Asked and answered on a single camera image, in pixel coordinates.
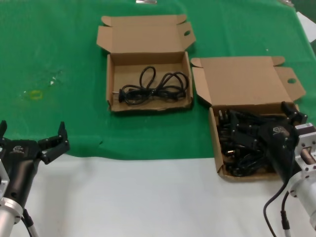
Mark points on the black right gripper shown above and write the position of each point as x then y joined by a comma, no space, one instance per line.
279,145

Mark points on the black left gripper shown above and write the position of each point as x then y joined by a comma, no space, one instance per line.
19,160

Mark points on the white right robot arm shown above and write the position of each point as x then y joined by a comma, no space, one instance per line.
303,195

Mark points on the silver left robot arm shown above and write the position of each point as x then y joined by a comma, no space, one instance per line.
7,217

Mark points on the open brown cardboard box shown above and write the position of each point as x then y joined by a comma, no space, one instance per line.
242,81
148,37

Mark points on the small white scrap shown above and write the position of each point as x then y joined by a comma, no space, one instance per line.
51,83

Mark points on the green table cloth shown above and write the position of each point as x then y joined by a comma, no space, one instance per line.
61,49

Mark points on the white paper sheet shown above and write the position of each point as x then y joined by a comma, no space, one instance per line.
306,21

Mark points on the small metal object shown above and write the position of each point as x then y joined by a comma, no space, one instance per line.
287,2

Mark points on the flat metal strip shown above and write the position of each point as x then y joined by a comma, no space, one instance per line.
146,1

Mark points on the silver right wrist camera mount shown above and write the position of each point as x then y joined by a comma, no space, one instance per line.
307,140

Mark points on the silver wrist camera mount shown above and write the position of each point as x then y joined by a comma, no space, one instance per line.
307,140
3,182

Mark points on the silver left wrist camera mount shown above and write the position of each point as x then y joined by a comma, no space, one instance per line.
3,182

